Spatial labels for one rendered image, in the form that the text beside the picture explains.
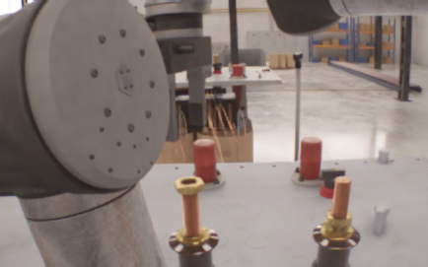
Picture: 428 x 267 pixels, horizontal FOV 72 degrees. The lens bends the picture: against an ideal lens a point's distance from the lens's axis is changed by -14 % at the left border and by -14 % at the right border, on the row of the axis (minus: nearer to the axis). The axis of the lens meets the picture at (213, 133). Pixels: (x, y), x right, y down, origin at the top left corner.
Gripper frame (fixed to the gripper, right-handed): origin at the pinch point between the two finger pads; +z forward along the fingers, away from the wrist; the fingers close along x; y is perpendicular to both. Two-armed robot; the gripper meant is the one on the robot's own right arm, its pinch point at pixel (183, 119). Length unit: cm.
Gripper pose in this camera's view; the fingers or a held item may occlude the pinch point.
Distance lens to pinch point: 54.6
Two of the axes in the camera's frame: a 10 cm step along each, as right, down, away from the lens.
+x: 4.2, -2.8, 8.6
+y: 9.1, 0.8, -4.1
